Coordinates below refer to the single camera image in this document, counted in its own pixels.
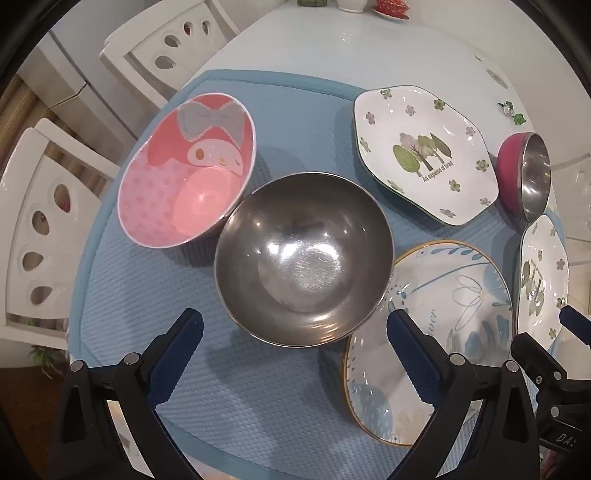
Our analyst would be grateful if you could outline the round yellow rimmed plate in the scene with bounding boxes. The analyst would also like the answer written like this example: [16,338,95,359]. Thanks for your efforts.
[342,241,515,448]

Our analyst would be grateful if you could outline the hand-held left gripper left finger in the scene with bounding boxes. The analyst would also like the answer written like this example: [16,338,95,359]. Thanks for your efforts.
[48,308,205,480]

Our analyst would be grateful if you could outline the pink steel bowl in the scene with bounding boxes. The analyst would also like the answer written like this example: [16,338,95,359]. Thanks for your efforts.
[496,131,552,222]

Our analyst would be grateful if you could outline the pink cartoon bowl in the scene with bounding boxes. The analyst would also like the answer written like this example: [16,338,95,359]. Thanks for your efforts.
[116,92,257,249]

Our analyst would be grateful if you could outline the beige striped curtain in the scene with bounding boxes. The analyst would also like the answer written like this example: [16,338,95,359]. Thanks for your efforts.
[0,74,51,153]

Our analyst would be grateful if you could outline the light blue table mat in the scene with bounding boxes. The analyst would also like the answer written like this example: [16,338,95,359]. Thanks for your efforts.
[68,69,573,476]

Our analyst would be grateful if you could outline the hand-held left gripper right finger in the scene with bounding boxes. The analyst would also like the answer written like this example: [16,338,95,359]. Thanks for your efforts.
[387,309,541,480]

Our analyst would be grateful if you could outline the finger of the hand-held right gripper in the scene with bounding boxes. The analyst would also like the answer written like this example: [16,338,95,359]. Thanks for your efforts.
[512,331,571,402]
[560,305,591,344]

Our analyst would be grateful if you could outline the blue steel bowl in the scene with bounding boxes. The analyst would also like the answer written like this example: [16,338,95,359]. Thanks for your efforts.
[213,172,395,347]

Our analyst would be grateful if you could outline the hexagonal tree print plate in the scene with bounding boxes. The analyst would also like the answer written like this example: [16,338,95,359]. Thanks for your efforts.
[517,215,571,340]
[353,85,502,227]

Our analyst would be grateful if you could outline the red teacup with saucer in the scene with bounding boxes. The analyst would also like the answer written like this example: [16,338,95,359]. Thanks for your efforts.
[372,0,411,20]

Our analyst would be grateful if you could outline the green plant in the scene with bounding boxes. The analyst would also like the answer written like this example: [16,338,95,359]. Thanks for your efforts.
[28,346,70,376]

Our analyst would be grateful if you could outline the green candy wrappers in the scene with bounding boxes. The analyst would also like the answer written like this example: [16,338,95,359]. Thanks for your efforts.
[498,99,527,125]

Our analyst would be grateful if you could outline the white dining chair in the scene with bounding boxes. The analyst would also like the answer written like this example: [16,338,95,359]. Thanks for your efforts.
[0,117,121,352]
[99,0,241,109]
[551,157,591,241]

